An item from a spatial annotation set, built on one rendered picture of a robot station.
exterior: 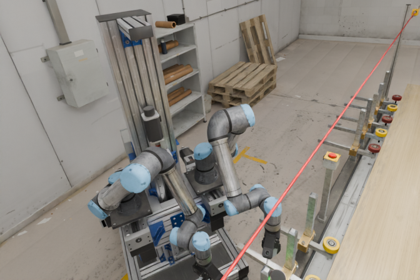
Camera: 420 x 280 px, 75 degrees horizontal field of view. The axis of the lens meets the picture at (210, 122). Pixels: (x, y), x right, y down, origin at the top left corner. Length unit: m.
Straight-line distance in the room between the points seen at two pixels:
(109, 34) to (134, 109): 0.40
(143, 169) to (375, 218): 1.32
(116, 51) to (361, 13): 7.76
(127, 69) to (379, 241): 1.56
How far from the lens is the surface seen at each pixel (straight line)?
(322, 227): 1.99
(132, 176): 1.12
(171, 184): 1.28
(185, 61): 4.20
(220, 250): 2.42
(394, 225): 1.86
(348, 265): 1.62
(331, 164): 1.66
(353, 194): 2.37
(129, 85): 1.49
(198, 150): 1.62
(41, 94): 3.20
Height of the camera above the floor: 2.20
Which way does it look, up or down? 30 degrees down
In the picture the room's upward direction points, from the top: 6 degrees counter-clockwise
